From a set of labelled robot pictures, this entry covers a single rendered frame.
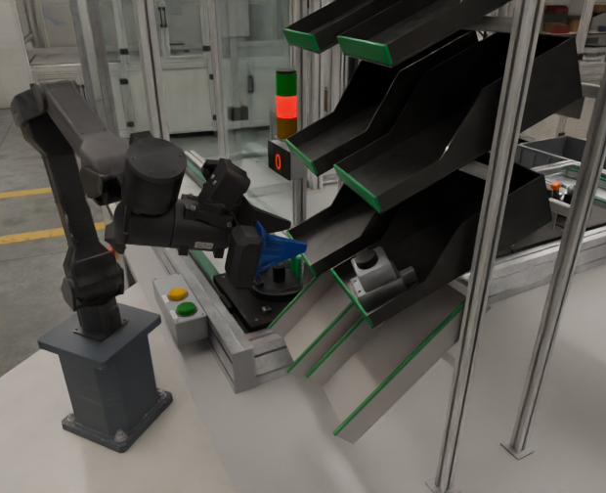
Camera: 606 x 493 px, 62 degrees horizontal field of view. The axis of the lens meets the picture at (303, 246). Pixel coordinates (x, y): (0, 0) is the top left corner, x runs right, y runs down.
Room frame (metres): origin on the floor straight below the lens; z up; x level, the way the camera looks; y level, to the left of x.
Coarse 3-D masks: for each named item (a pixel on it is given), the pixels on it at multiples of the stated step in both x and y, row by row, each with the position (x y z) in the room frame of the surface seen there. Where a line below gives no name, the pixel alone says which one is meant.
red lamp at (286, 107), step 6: (276, 96) 1.22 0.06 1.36; (294, 96) 1.21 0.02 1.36; (282, 102) 1.20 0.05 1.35; (288, 102) 1.20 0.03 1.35; (294, 102) 1.21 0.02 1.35; (282, 108) 1.20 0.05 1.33; (288, 108) 1.20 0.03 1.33; (294, 108) 1.21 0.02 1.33; (282, 114) 1.20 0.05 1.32; (288, 114) 1.20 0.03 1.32; (294, 114) 1.21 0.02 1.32
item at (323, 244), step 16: (352, 192) 0.82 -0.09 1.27; (336, 208) 0.82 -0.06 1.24; (352, 208) 0.81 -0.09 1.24; (368, 208) 0.79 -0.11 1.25; (304, 224) 0.80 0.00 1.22; (320, 224) 0.81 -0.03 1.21; (336, 224) 0.79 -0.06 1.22; (352, 224) 0.77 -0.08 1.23; (368, 224) 0.70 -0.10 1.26; (384, 224) 0.70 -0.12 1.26; (304, 240) 0.78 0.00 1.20; (320, 240) 0.76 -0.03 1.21; (336, 240) 0.74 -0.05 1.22; (352, 240) 0.69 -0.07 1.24; (368, 240) 0.70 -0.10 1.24; (304, 256) 0.70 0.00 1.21; (320, 256) 0.71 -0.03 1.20; (336, 256) 0.68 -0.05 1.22; (320, 272) 0.67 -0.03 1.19
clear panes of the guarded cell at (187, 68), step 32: (128, 0) 2.18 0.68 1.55; (160, 0) 2.24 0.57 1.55; (192, 0) 2.29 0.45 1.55; (128, 32) 2.17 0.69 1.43; (160, 32) 2.23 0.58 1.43; (192, 32) 2.29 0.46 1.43; (96, 64) 1.76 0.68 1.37; (128, 64) 2.16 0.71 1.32; (192, 64) 2.28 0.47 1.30; (96, 96) 1.91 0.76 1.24; (128, 96) 2.15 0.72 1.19; (192, 96) 2.28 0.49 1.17; (128, 128) 2.14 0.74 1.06; (192, 128) 2.27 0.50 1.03
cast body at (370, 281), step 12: (360, 252) 0.59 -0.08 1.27; (372, 252) 0.58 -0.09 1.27; (384, 252) 0.59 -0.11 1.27; (360, 264) 0.57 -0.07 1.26; (372, 264) 0.57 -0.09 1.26; (384, 264) 0.56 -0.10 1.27; (360, 276) 0.56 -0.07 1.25; (372, 276) 0.56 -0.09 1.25; (384, 276) 0.56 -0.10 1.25; (396, 276) 0.57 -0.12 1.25; (408, 276) 0.59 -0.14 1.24; (360, 288) 0.58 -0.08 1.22; (372, 288) 0.56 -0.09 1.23; (384, 288) 0.57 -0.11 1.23; (396, 288) 0.57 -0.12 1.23; (360, 300) 0.56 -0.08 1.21; (372, 300) 0.57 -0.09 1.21; (384, 300) 0.57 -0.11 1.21
